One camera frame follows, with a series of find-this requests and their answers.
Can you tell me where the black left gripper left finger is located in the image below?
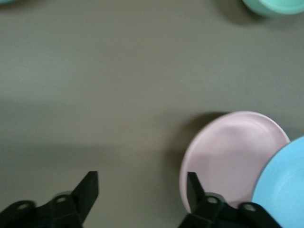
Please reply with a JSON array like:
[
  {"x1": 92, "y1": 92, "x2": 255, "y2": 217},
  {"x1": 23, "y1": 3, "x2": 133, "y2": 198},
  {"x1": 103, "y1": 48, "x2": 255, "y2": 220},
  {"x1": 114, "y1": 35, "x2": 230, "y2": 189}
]
[{"x1": 0, "y1": 171, "x2": 99, "y2": 228}]

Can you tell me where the green bowl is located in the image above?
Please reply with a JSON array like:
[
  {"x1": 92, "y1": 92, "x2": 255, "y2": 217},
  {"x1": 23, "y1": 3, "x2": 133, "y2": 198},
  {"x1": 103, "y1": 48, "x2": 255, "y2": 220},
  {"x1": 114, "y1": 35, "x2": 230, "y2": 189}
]
[{"x1": 241, "y1": 0, "x2": 304, "y2": 18}]

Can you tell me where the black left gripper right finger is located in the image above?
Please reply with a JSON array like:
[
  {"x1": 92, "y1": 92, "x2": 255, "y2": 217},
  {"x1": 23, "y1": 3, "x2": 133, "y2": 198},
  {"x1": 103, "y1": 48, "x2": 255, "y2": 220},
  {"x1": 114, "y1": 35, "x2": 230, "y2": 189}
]
[{"x1": 178, "y1": 171, "x2": 283, "y2": 228}]

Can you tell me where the blue plate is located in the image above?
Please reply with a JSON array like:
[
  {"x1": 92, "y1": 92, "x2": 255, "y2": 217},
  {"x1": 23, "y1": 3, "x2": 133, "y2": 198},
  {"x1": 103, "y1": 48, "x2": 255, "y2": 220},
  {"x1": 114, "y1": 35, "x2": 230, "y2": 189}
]
[{"x1": 251, "y1": 135, "x2": 304, "y2": 228}]

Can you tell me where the pink plate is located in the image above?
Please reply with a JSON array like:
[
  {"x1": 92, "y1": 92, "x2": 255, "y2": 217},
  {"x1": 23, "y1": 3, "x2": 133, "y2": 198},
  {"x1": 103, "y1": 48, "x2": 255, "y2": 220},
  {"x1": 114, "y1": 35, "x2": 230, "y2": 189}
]
[{"x1": 179, "y1": 111, "x2": 291, "y2": 213}]

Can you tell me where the table cover sheet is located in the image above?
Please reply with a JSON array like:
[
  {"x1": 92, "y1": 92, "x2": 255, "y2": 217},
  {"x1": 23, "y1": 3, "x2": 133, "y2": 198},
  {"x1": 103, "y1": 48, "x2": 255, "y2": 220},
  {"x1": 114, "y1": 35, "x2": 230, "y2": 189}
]
[{"x1": 0, "y1": 0, "x2": 304, "y2": 228}]

